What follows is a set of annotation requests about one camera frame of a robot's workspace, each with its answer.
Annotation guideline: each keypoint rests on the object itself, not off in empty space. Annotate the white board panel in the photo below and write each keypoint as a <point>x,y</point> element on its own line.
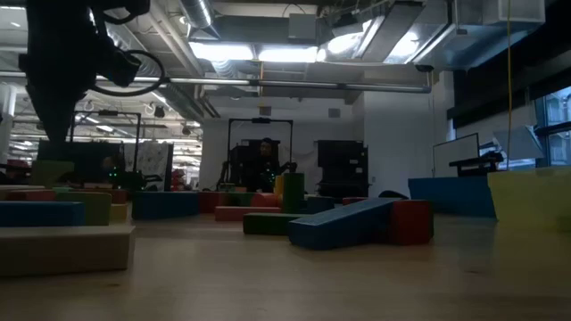
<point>455,156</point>

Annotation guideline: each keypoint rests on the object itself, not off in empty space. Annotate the yellow wooden cylinder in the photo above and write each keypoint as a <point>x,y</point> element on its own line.
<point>278,185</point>

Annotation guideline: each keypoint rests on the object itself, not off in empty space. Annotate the yellow translucent plastic bin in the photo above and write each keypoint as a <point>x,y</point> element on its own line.
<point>531,200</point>

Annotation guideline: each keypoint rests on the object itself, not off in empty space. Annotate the yellow wooden plank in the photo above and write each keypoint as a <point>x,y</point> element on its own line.
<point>119,213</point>

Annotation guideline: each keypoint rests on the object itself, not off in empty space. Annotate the orange wooden block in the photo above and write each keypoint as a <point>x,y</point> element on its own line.
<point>31,196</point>

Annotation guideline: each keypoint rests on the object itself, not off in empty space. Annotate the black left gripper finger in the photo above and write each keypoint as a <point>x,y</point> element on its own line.
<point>55,120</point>

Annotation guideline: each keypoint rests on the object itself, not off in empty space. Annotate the pink wooden plank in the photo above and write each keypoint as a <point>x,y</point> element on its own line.
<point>245,214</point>

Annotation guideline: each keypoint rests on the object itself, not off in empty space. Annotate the ceiling light fixture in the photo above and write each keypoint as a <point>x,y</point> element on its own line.
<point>250,52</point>

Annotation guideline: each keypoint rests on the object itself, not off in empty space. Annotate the red wooden arch block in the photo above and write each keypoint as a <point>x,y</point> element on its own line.
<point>354,201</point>
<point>412,222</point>

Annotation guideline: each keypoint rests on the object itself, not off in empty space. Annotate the black cabinet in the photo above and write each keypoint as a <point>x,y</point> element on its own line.
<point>343,167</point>

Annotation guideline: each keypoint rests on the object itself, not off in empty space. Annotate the blue plastic bin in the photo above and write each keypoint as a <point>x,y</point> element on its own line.
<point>450,196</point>

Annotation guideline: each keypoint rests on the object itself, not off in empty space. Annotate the grey laptop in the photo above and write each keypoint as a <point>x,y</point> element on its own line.
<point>519,142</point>

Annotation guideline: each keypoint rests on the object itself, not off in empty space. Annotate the light green wooden block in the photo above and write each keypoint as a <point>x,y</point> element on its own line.
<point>89,208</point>

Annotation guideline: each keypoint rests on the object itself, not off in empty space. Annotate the grey ceiling pipe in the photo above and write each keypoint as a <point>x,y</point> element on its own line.
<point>290,84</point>

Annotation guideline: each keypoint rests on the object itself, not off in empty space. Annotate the natural wooden plank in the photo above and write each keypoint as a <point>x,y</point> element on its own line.
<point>22,188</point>
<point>67,252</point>

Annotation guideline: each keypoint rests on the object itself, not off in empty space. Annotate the window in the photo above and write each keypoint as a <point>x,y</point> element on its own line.
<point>557,134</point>

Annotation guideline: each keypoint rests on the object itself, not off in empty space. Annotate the black side desk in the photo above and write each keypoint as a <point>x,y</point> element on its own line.
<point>475,162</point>

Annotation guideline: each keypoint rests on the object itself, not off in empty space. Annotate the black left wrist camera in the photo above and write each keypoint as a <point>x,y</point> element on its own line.
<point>124,67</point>

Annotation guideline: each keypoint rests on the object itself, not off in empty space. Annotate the person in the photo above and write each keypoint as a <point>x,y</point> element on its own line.
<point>267,153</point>

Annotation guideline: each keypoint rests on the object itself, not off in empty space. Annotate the white drawn-on board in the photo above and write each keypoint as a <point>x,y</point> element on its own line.
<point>151,162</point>

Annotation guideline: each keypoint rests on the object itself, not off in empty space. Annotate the blue wooden plank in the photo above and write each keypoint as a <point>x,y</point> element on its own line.
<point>165,206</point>
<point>319,205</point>
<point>40,214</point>
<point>339,225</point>

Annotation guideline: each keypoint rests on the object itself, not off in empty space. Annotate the green wooden cylinder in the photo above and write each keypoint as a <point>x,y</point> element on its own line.
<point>293,191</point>

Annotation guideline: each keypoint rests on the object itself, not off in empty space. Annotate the green wooden plank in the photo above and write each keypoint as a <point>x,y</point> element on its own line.
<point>267,224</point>

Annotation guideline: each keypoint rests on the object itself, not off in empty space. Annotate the black robot cell frame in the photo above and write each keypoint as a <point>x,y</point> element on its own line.
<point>107,113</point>
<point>261,120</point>

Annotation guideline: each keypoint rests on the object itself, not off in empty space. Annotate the round silver duct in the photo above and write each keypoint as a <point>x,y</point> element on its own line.
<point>196,13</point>

